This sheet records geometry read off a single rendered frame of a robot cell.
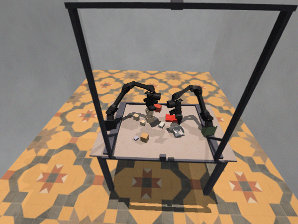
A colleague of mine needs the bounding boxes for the red flat block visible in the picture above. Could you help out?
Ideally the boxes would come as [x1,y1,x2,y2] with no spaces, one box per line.
[165,114,178,123]

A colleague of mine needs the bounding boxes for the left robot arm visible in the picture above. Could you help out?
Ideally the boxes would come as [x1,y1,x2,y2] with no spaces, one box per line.
[106,81,161,120]

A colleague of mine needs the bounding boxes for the black metal overhead frame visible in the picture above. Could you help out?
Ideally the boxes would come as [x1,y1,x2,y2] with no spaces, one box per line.
[64,2,298,162]

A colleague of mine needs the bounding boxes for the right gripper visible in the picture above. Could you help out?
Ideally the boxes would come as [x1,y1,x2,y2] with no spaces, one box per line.
[175,107,183,125]

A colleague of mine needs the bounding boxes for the orange-red cube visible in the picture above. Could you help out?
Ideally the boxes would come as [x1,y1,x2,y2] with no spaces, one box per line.
[154,104,162,112]

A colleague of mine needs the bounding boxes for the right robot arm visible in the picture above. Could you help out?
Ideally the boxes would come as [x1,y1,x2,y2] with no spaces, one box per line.
[166,85,214,128]

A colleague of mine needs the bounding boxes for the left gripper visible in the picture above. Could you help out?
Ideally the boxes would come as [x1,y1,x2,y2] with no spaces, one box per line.
[143,98,157,111]

